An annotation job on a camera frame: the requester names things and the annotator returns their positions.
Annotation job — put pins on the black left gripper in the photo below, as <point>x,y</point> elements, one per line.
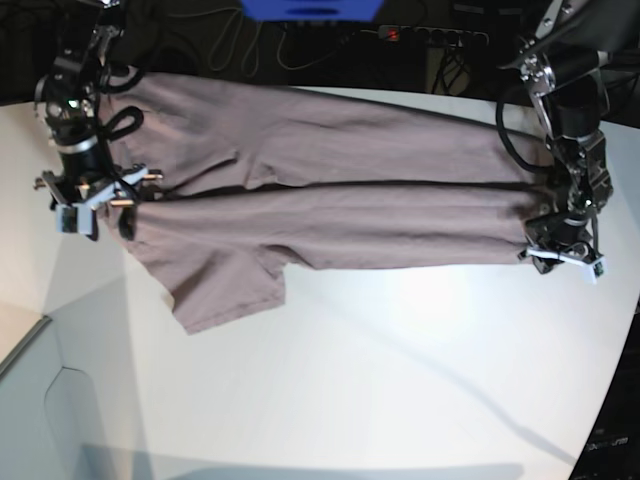
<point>559,236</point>

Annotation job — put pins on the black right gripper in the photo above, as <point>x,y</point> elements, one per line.
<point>92,180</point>

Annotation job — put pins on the mauve grey t-shirt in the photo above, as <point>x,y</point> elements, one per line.
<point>257,178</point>

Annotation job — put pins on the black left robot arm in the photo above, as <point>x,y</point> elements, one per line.
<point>565,47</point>

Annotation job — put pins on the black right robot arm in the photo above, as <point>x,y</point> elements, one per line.
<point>70,98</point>

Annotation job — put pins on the black keyboard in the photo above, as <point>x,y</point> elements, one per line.
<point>612,449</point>

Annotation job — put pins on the blue plastic box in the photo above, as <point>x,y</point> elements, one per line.
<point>311,10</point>

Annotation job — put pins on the black power strip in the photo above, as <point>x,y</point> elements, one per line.
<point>435,37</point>

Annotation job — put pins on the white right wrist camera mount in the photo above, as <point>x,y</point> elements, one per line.
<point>75,205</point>

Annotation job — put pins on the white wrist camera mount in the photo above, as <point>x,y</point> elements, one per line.
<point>593,266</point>
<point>75,205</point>

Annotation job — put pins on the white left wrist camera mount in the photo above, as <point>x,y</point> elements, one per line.
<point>593,266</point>

